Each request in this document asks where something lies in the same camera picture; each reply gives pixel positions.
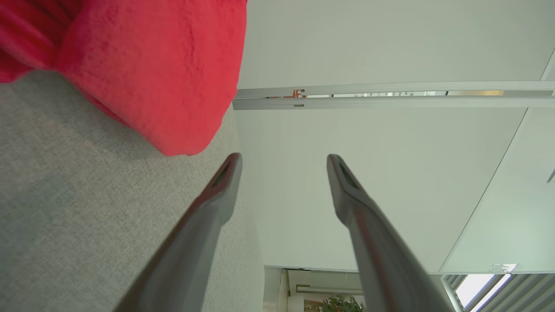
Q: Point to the green potted plant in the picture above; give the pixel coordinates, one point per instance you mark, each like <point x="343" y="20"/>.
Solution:
<point x="342" y="305"/>

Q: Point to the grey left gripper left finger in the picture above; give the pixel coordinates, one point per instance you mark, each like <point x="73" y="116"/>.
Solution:
<point x="190" y="251"/>

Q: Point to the grey fabric sofa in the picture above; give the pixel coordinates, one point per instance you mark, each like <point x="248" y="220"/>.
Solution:
<point x="65" y="195"/>

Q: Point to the grey partition post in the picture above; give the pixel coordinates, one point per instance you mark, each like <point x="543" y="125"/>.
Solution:
<point x="390" y="102"/>
<point x="390" y="87"/>

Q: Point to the grey window blind slats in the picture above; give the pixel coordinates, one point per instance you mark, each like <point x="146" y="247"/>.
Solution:
<point x="520" y="297"/>

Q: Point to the red Bulls basketball jersey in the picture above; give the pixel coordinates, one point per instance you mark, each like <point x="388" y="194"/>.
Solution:
<point x="151" y="65"/>

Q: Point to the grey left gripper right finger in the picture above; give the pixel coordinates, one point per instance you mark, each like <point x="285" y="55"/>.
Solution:
<point x="381" y="260"/>

